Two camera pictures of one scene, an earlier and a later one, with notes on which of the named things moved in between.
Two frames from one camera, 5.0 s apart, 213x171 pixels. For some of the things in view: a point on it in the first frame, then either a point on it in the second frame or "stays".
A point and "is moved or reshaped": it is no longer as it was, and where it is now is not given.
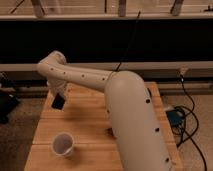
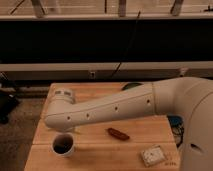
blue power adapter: x=176 y=117 stays
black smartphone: x=58 y=101 is moved or reshaped
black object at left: x=9 y=102 stays
